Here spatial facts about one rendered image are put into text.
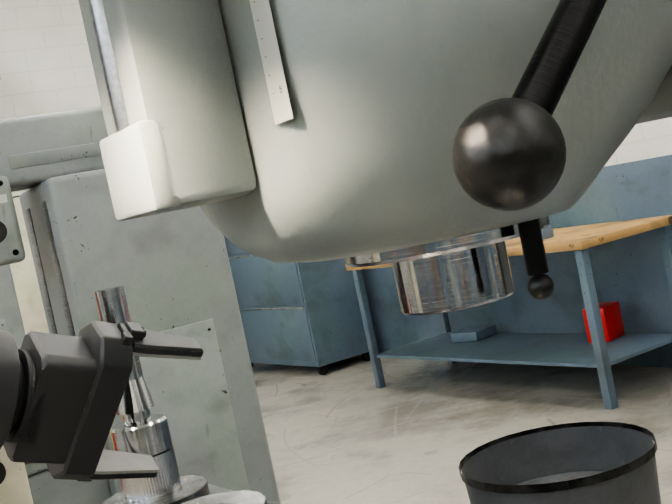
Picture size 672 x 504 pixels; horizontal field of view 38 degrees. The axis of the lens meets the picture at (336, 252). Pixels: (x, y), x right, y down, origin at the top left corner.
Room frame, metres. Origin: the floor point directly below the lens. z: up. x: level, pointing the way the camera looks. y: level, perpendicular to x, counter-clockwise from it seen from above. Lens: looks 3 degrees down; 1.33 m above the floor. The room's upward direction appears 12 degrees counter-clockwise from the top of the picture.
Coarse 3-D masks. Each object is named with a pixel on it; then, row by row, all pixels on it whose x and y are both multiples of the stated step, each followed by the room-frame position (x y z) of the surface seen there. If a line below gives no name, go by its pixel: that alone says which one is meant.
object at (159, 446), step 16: (160, 432) 0.79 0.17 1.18; (128, 448) 0.78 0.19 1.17; (144, 448) 0.78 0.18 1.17; (160, 448) 0.79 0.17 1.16; (160, 464) 0.79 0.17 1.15; (176, 464) 0.81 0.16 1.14; (128, 480) 0.79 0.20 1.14; (144, 480) 0.78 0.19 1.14; (160, 480) 0.78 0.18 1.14; (176, 480) 0.80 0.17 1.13; (128, 496) 0.79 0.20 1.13; (144, 496) 0.78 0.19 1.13; (160, 496) 0.78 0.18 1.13
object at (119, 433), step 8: (152, 416) 0.81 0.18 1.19; (160, 416) 0.81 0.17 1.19; (120, 424) 0.81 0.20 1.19; (136, 424) 0.79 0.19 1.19; (144, 424) 0.79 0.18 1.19; (152, 424) 0.79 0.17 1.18; (160, 424) 0.79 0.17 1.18; (112, 432) 0.79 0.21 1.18; (120, 432) 0.78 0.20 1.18; (128, 432) 0.78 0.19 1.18; (136, 432) 0.78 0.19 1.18; (144, 432) 0.78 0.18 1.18; (152, 432) 0.79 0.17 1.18; (112, 440) 0.79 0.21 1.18; (120, 440) 0.78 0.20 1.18; (128, 440) 0.78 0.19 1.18
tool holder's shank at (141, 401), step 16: (112, 288) 0.80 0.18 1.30; (112, 304) 0.79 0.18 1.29; (112, 320) 0.79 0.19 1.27; (128, 320) 0.80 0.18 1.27; (128, 384) 0.79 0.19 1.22; (144, 384) 0.80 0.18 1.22; (128, 400) 0.79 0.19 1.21; (144, 400) 0.79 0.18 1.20; (128, 416) 0.79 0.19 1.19; (144, 416) 0.80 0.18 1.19
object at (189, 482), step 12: (192, 480) 0.82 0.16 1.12; (204, 480) 0.81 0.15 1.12; (120, 492) 0.83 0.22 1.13; (180, 492) 0.79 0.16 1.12; (192, 492) 0.78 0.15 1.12; (204, 492) 0.79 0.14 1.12; (216, 492) 0.82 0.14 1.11; (228, 492) 0.76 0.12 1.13; (240, 492) 0.75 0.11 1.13; (252, 492) 0.75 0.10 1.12
